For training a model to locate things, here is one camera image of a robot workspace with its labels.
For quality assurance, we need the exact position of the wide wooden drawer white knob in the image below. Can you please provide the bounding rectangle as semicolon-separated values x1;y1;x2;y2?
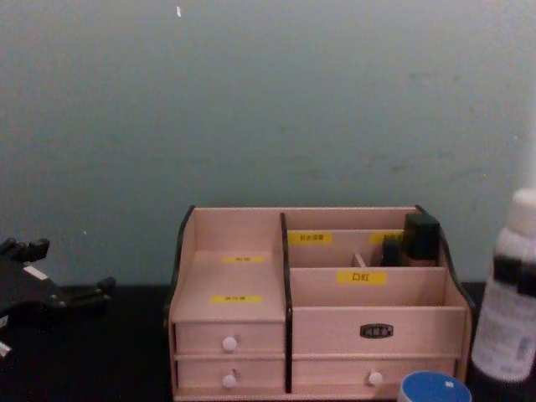
291;357;458;389

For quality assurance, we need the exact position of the short black cosmetic bottle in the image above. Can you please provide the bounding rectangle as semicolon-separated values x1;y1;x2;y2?
381;239;406;267

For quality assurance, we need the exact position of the white plastic bottle black band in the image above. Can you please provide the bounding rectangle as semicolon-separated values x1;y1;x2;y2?
470;188;536;384

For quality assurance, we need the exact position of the wooden desk organizer with drawers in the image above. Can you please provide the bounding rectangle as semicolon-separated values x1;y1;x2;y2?
166;204;479;402

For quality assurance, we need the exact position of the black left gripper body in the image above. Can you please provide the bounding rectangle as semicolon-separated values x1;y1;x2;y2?
0;250;67;336

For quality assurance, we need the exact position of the tall black cosmetic bottle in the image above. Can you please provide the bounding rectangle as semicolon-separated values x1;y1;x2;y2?
403;213;442;263

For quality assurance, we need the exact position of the round jar with blue lid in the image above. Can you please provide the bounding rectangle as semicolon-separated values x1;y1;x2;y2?
397;371;474;402

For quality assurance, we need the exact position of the small wooden drawer white knob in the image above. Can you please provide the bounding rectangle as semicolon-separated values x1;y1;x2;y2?
174;321;287;355
175;358;287;395

